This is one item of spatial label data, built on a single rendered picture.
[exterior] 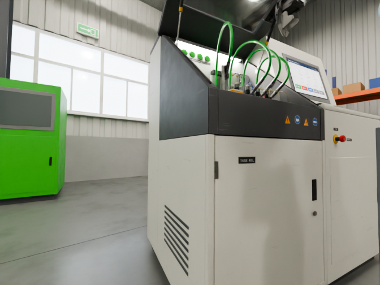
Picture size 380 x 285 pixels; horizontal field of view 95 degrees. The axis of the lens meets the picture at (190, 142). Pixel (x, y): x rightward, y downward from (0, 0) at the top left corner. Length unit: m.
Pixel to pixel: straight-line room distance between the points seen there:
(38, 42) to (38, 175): 2.87
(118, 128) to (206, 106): 4.20
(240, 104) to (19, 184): 2.98
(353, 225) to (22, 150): 3.40
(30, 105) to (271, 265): 3.12
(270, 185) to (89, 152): 4.18
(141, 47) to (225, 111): 5.05
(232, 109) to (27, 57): 4.57
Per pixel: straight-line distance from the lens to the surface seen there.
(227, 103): 0.64
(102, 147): 4.61
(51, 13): 5.36
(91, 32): 5.25
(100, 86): 4.81
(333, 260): 1.30
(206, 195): 0.61
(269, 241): 0.85
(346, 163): 1.31
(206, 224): 0.64
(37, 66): 4.84
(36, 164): 3.15
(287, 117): 0.88
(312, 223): 1.07
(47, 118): 3.15
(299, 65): 1.68
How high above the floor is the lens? 0.74
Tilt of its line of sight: 2 degrees up
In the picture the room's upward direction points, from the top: 1 degrees clockwise
